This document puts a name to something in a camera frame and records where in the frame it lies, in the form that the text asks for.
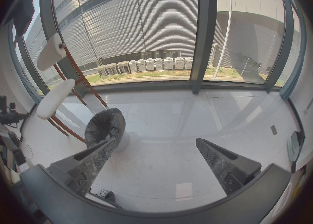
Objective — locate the white cushioned wooden chair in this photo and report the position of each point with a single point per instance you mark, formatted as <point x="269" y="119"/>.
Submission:
<point x="55" y="98"/>

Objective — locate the black plastic bag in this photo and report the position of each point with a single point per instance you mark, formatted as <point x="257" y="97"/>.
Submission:
<point x="102" y="122"/>

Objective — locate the teal flat device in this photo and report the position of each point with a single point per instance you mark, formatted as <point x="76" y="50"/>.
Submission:
<point x="294" y="144"/>

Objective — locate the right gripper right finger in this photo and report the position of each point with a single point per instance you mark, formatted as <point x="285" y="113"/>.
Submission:
<point x="220" y="166"/>

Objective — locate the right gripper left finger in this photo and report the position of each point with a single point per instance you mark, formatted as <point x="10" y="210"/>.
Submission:
<point x="90" y="166"/>

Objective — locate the black camera gear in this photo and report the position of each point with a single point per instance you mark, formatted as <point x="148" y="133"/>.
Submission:
<point x="9" y="117"/>

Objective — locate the white trash bin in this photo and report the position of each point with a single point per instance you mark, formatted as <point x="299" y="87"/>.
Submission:
<point x="123" y="142"/>

